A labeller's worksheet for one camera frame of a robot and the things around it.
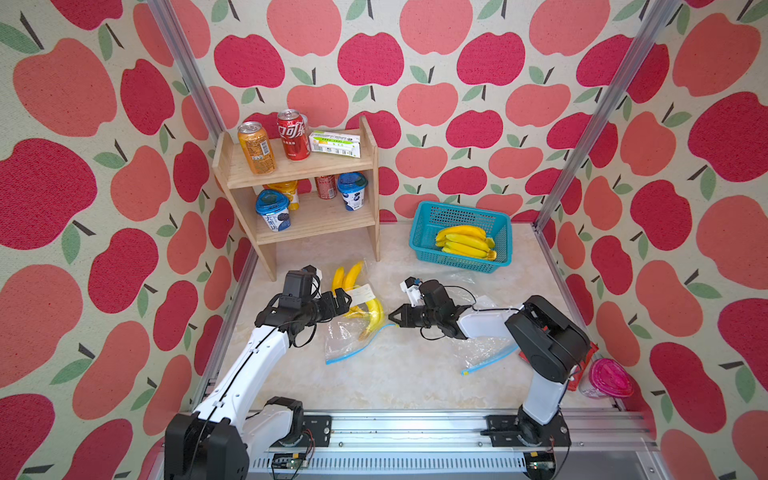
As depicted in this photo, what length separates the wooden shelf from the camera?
2.45 feet

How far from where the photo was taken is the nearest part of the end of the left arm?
72cm

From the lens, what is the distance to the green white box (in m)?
0.78

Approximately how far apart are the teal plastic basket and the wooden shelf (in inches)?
8.1
